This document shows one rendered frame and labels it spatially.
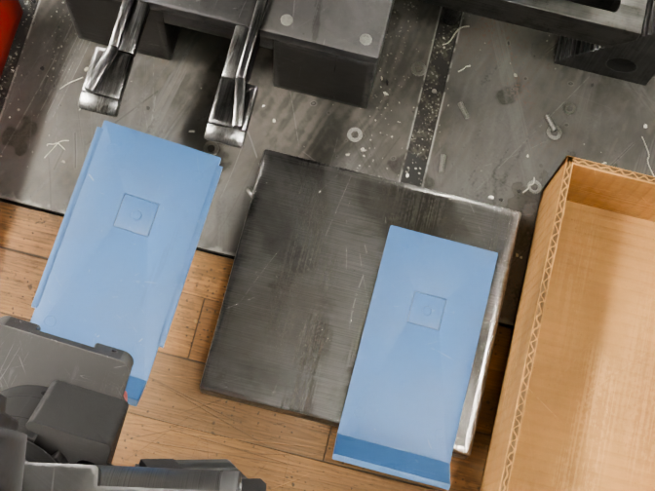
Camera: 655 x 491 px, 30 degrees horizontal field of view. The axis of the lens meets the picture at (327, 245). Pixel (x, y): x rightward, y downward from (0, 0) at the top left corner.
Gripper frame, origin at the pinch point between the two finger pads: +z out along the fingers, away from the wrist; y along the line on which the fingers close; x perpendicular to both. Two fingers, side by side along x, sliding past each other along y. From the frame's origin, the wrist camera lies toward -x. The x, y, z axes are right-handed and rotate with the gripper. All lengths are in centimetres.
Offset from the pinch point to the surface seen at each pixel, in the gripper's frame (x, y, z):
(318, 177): -9.9, 11.2, 16.0
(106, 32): 6.0, 15.3, 19.9
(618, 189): -27.8, 16.7, 13.6
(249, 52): -3.5, 17.8, 12.3
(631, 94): -28.6, 22.1, 21.8
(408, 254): -16.7, 8.7, 13.3
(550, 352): -27.2, 5.6, 12.6
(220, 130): -3.3, 13.1, 10.5
